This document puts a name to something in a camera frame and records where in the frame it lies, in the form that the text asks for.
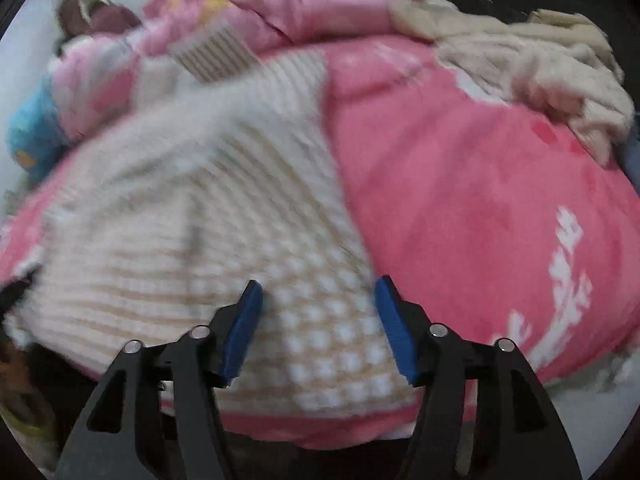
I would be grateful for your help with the pink floral fleece blanket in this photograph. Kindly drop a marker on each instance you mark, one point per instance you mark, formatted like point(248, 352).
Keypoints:
point(475, 185)

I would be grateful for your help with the brown wooden door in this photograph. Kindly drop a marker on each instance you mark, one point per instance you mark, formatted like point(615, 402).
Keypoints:
point(107, 17)

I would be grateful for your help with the beige white houndstooth sweater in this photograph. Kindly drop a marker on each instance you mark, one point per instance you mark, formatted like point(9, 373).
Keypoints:
point(225, 210)

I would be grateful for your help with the pink floral duvet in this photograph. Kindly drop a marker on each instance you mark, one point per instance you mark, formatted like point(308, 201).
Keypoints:
point(300, 10)

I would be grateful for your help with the cream fluffy garment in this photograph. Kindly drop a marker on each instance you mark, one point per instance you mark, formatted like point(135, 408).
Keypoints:
point(525, 70)

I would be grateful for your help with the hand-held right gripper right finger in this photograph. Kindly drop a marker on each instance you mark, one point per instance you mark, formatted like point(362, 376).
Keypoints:
point(397, 330)

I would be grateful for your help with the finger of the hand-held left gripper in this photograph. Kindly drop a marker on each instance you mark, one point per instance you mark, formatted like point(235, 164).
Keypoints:
point(12, 292)

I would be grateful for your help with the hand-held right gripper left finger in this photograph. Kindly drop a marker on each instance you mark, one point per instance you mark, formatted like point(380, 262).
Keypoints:
point(245, 330)

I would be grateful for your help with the blue jeans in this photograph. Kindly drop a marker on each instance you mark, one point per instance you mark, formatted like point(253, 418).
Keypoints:
point(634, 145)

